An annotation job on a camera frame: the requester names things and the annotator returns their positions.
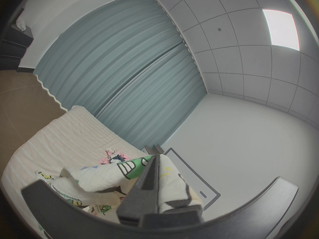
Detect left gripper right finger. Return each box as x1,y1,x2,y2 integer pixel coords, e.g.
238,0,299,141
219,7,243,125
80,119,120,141
143,155,204,225

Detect pile of clothes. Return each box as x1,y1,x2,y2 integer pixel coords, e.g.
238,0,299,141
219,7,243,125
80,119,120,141
98,150,131,165

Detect white printed pyjama top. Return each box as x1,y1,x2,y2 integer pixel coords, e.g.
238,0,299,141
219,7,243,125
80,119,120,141
35,154,203,217

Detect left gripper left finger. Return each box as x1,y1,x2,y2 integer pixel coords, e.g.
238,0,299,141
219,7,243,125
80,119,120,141
117,154,160,227

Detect square ceiling light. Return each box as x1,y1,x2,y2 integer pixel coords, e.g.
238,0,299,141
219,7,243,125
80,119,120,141
262,9,300,51

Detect bed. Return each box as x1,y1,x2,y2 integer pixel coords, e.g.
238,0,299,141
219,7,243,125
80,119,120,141
0,105,221,236

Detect grey bedside table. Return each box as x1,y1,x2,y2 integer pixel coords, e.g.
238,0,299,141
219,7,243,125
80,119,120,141
145,145,163,156

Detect black chest of drawers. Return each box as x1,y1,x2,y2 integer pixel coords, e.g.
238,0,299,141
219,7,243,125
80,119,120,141
0,21,34,72

